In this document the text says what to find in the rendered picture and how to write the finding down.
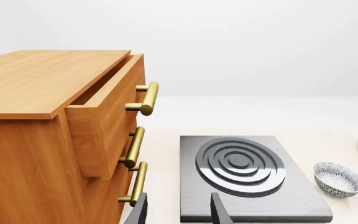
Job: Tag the patterned black white bowl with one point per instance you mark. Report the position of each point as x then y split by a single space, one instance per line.
337 179

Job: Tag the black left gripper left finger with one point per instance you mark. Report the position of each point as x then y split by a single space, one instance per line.
138 212

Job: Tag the open wooden drawer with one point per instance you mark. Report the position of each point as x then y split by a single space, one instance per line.
104 130

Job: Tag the wooden cabinet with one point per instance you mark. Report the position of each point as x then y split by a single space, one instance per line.
26 130

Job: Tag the closed wooden drawer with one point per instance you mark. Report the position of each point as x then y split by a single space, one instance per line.
126 151
113 200

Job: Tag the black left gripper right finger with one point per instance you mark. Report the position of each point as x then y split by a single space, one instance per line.
218 211

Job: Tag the flat black stove plate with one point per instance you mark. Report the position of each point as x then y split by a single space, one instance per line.
247 179

